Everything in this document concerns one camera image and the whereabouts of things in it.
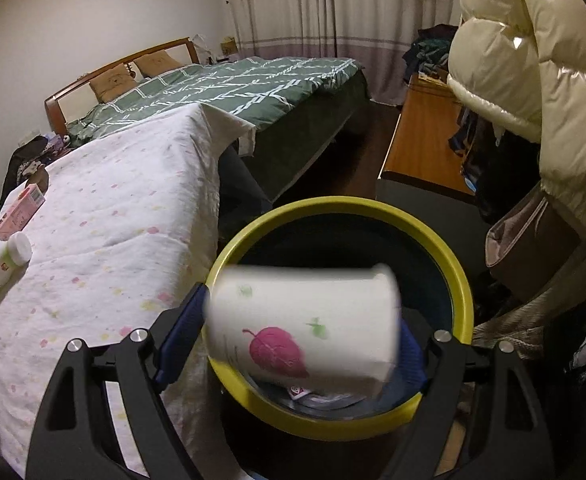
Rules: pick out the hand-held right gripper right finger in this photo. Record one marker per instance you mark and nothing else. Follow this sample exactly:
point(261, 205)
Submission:
point(413, 355)

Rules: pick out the dark clothes pile on nightstand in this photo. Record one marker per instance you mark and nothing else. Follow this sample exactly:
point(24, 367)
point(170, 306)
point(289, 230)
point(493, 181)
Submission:
point(23, 160)

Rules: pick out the wooden cabinet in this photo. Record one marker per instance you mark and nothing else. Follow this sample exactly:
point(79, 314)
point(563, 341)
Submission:
point(423, 140)

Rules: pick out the wooden bed headboard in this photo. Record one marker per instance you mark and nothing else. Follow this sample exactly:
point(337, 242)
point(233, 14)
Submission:
point(53, 110)

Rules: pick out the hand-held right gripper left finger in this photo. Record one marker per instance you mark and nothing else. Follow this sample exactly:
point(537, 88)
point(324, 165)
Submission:
point(183, 330)

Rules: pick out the yellow-rimmed trash bin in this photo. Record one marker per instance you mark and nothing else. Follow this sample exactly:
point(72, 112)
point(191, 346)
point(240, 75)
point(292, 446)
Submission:
point(333, 206)

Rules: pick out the brown bag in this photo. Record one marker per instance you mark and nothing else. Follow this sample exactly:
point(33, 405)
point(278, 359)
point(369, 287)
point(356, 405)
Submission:
point(538, 240)

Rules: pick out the clothes pile on cabinet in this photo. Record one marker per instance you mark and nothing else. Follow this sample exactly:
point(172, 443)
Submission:
point(430, 50)

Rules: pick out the cream puffer jacket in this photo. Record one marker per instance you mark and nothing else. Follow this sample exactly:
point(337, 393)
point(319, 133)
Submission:
point(548, 85)

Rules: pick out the green checked quilt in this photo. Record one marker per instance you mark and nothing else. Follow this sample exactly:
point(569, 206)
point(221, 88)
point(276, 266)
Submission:
point(233, 90)

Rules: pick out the flowered curtain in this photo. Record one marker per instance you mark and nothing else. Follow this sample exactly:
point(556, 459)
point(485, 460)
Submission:
point(323, 10)

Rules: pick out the brown pillow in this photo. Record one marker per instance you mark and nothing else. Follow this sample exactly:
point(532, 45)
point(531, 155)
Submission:
point(113, 85)
point(158, 62)

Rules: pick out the dark green bed base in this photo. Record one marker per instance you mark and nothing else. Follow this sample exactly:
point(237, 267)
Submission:
point(303, 150)

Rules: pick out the paper cup with pink leaf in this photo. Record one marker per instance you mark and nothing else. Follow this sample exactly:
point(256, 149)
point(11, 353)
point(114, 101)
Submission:
point(298, 320)

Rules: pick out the dark hanging clothes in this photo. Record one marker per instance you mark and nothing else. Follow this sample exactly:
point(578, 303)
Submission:
point(503, 170)

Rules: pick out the tissue box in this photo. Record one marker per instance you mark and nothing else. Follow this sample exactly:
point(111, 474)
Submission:
point(229, 46)

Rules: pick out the small pink box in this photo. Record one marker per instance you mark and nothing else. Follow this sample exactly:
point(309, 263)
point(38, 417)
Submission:
point(20, 212)

